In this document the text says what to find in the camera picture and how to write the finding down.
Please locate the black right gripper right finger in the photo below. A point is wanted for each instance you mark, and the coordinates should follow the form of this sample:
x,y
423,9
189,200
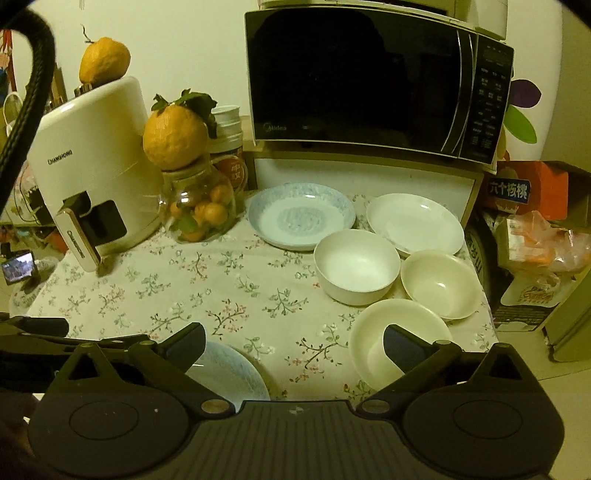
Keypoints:
x,y
424,366

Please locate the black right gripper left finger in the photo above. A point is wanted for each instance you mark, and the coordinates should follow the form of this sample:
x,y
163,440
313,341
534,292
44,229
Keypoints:
x,y
164,365

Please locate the cream bowl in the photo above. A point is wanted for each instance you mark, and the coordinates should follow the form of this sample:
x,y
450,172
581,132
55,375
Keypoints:
x,y
443,283
366,341

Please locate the blue patterned plate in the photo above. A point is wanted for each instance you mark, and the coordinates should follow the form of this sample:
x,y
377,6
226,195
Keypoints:
x,y
296,216
229,374

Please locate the large white bowl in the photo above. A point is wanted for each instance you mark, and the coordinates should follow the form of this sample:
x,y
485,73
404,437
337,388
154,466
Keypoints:
x,y
356,267

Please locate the white plate with swirls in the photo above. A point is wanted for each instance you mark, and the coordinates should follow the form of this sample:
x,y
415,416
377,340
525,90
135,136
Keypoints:
x,y
414,223

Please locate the round floral cushion stool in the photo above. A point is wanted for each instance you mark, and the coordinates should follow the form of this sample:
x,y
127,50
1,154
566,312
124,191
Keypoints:
x,y
24,293

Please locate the small phone screen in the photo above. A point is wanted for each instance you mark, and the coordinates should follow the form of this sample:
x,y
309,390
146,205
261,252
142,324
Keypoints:
x,y
20,266

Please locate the floral tablecloth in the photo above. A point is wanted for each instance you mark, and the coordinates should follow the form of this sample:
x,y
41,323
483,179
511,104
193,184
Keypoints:
x,y
264,302

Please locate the snack box with logo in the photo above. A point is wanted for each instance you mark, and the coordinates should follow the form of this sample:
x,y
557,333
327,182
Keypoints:
x,y
527,302

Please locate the glass jar of small oranges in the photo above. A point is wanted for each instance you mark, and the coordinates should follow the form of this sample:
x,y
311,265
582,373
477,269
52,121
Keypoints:
x,y
197,202

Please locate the plastic bag with orange packs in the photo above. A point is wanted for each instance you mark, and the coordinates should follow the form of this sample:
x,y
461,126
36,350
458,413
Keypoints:
x,y
529,243

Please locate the white Changhong air fryer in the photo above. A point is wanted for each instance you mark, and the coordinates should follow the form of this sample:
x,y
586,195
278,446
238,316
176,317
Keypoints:
x,y
95,180

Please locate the orange carton box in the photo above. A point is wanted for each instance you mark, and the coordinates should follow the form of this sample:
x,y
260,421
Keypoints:
x,y
554,189

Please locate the large orange citrus with leaves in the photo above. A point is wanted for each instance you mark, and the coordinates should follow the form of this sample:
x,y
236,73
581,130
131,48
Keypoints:
x,y
178,132

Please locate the black microwave oven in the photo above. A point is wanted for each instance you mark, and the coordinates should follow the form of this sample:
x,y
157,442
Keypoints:
x,y
377,77

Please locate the white appliance on microwave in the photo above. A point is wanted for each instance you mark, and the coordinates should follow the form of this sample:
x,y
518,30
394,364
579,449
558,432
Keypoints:
x,y
488,17

